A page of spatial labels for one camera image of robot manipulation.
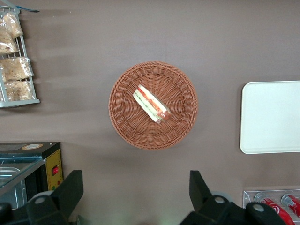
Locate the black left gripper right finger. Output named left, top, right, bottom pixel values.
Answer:
left=180, top=170, right=245, bottom=225

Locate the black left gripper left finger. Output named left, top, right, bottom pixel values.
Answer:
left=26, top=169, right=84, bottom=225

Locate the cream rectangular tray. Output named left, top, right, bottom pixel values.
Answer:
left=239, top=80, right=300, bottom=155

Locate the black food warmer appliance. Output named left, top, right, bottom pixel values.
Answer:
left=0, top=141, right=64, bottom=210

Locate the clear acrylic bottle rack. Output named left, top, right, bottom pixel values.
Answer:
left=242, top=189, right=300, bottom=225

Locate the red cola bottle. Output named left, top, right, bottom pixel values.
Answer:
left=281, top=194, right=300, bottom=217
left=254, top=192, right=296, bottom=225

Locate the round brown wicker basket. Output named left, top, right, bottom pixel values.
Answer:
left=108, top=60, right=199, bottom=151

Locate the triangular sandwich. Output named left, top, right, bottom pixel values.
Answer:
left=132, top=84, right=173, bottom=125

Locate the clear bag of rice crackers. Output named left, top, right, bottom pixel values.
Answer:
left=0, top=30, right=20, bottom=55
left=3, top=80, right=37, bottom=102
left=0, top=56, right=35, bottom=83
left=2, top=12, right=24, bottom=39

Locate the grey wire rack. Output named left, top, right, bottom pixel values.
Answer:
left=0, top=5, right=41, bottom=109

